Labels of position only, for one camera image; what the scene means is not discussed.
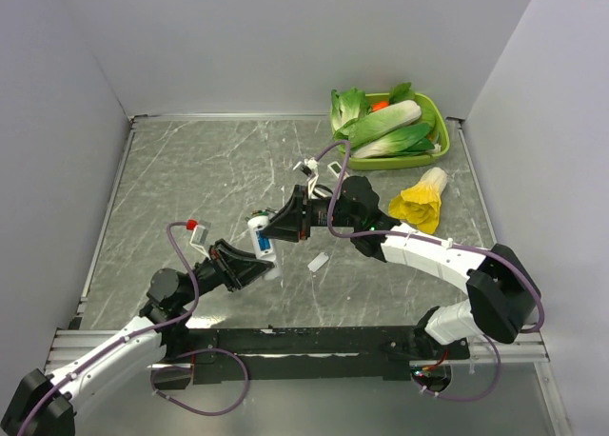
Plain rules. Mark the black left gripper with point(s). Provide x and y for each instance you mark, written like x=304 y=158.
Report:
x=234 y=267

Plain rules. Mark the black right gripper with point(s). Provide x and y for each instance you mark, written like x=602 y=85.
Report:
x=291 y=220

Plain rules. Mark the blue battery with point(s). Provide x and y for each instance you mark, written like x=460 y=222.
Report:
x=264 y=243

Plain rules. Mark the white remote with orange button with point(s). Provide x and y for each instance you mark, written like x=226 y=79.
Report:
x=272 y=256

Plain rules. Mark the white battery cover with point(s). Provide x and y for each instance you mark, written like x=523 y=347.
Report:
x=318 y=262

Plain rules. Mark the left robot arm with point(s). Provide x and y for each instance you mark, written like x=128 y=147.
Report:
x=56 y=403

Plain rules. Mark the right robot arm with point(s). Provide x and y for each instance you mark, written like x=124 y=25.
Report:
x=500 y=294

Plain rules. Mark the small white remote with display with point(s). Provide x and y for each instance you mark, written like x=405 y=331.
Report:
x=335 y=168

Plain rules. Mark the yellow toy cabbage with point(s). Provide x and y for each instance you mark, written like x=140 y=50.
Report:
x=420 y=205

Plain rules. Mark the toy lettuce left in basket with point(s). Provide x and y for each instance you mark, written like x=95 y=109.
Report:
x=347 y=106

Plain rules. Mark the toy cabbage middle of basket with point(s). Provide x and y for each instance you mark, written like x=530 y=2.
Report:
x=377 y=124

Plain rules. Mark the toy bok choy dark green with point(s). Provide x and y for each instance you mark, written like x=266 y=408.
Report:
x=399 y=142

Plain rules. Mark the orange toy carrot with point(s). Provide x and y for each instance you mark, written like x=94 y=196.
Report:
x=380 y=105

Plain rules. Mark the small green leaf toy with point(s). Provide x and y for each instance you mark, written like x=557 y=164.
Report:
x=401 y=92

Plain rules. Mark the green plastic basket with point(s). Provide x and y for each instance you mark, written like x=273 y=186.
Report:
x=438 y=135

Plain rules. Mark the aluminium table frame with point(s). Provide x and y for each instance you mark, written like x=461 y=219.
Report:
x=219 y=171

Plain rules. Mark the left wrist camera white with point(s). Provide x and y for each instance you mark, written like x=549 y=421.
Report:
x=199 y=230

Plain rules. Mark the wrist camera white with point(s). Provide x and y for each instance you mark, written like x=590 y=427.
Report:
x=309 y=167
x=199 y=230

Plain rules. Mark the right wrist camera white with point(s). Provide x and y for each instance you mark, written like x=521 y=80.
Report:
x=309 y=167

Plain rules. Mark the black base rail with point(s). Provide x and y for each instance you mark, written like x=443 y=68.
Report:
x=290 y=353

